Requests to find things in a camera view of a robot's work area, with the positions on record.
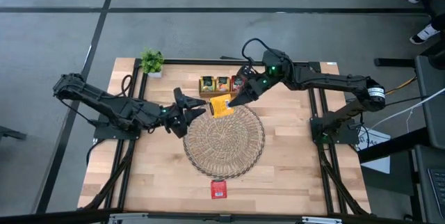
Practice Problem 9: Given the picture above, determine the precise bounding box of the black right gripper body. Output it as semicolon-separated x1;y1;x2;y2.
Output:
248;74;274;97

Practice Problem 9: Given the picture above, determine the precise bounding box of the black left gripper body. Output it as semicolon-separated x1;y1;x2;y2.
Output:
163;104;191;140

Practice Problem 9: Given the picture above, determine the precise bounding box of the brown wooden box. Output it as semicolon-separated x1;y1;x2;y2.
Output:
198;75;248;99

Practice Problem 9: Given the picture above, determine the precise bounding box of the round woven straw placemat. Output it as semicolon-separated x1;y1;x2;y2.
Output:
182;103;266;180

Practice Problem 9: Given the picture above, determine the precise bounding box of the green potted plant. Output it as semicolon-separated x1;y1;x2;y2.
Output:
140;48;165;75

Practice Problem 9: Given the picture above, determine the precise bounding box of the black rig crossbar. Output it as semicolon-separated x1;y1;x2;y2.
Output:
0;209;445;224

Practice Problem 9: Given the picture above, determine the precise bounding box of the white paper sign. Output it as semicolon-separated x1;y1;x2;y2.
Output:
357;126;393;175

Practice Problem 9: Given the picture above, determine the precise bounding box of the black desk support bar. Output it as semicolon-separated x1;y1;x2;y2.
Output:
357;126;430;164

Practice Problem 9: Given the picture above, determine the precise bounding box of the dark metal floor foot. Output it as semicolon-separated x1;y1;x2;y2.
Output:
0;125;28;141

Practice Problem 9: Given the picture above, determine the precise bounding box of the dark grey desk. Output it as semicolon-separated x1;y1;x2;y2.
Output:
414;55;445;150
411;144;445;224

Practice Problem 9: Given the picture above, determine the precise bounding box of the office chair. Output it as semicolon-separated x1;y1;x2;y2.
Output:
426;38;445;70

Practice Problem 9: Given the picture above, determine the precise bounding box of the black computer keyboard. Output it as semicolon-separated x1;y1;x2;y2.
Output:
427;167;445;216

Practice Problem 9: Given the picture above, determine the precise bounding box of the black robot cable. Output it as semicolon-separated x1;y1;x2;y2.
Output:
241;37;280;67
104;73;135;99

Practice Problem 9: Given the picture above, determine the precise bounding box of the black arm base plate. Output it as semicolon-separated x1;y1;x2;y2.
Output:
93;121;142;141
310;116;359;145

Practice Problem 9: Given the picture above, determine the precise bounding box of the black cable bundle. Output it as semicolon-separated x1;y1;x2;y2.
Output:
318;145;370;216
84;139;137;211

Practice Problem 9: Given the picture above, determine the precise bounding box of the black power cable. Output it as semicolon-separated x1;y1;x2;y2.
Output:
58;98;105;168
382;95;423;109

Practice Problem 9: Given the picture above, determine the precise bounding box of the black rig post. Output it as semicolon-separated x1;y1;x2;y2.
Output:
374;58;417;68

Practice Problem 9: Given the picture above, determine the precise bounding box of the yellow power cord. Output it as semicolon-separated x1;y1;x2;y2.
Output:
384;75;418;96

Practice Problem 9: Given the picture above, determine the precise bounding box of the white cable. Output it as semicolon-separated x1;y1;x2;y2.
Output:
368;87;445;131

